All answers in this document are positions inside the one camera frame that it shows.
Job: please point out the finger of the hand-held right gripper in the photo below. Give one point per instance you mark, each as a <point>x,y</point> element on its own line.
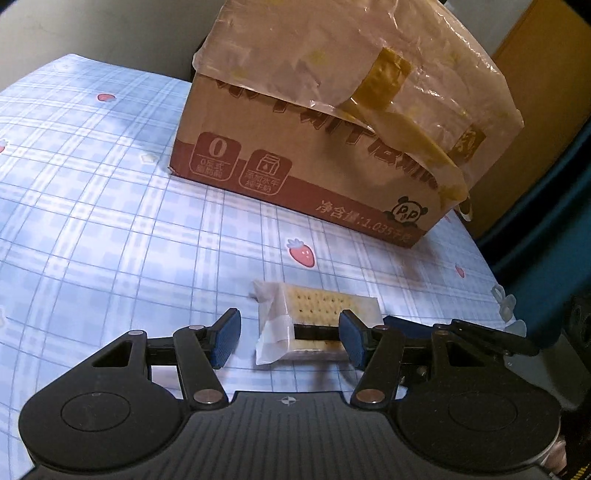
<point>498,340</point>

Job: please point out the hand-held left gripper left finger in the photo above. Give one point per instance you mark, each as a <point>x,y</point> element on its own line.
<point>226,339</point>

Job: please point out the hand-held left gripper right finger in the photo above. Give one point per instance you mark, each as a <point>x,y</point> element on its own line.
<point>353,339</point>

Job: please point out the cardboard box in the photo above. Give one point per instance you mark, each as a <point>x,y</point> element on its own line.
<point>277,152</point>

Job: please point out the clear plastic bag liner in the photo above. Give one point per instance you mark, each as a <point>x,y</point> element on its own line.
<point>300,46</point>

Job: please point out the wooden panel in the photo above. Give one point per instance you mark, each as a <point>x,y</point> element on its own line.
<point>545,69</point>

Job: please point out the clear cracker packet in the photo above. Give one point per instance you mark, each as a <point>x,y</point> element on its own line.
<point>314,300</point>

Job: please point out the blue checked tablecloth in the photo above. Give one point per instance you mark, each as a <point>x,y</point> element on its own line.
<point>92,207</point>

